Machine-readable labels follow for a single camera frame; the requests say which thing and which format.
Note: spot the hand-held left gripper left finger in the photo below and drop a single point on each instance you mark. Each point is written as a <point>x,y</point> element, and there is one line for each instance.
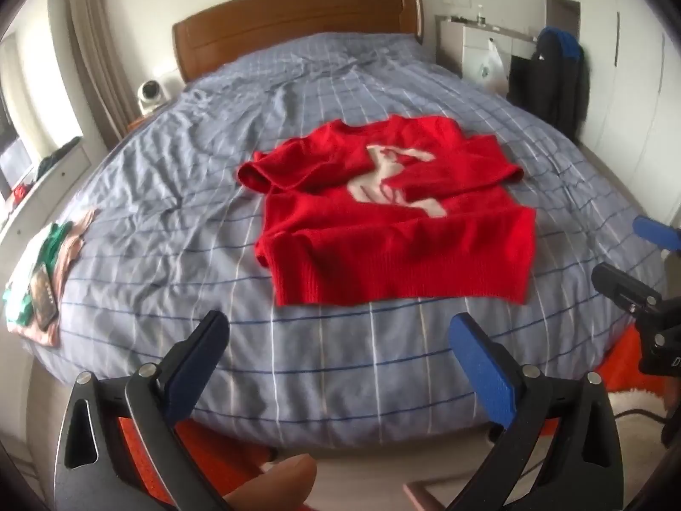
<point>194,367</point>

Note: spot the white wardrobe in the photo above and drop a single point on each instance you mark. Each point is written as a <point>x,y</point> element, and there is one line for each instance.
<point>633,74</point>

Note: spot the red knit sweater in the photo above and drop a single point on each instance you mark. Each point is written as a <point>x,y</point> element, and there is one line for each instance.
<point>372,234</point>

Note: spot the person's left hand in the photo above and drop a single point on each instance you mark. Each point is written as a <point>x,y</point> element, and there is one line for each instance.
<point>276,482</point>

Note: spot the white window bench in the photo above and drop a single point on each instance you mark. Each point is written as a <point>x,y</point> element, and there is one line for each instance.
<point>58,181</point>

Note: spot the black jacket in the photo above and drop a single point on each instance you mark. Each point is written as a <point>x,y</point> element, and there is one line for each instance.
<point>558,90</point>

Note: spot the small bottle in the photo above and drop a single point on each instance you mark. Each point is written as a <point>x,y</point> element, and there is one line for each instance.
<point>482,15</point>

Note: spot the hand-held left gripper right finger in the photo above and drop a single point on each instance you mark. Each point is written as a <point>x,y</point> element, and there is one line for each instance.
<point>481,367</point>

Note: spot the blue garment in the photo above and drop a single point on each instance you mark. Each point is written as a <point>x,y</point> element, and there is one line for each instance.
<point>566,45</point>

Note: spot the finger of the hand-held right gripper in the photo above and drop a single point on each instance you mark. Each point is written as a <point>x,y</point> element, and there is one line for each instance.
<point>622,283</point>
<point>657,231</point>

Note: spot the dark clothes pile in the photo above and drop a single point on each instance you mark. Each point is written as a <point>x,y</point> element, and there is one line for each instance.
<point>58,153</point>

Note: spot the pink garment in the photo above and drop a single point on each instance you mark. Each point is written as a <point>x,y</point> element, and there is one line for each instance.
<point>74,245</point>

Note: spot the white round fan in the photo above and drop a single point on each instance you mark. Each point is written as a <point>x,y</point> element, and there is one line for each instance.
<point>151,95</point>

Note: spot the wooden nightstand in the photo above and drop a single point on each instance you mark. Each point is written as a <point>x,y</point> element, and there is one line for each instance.
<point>141,121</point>

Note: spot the window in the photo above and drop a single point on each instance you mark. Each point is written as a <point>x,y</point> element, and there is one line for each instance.
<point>13,117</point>

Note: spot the wooden headboard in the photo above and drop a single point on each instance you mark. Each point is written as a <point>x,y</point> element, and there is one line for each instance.
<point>292,16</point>

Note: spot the beige curtain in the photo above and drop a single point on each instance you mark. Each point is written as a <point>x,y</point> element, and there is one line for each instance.
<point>101,53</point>

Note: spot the white cabinet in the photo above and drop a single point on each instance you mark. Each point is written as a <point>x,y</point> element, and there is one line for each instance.
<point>473,42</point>

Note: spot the white plastic bag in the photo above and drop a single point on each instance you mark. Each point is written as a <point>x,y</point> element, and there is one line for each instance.
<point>488,66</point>

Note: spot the small red item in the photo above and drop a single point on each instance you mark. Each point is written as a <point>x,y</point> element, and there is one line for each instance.
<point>20,191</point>

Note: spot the bed with grey checked sheet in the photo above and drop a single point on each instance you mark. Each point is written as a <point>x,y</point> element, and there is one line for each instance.
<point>186,197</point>

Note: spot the green and white garment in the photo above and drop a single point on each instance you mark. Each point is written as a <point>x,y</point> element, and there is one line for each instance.
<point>53,239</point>

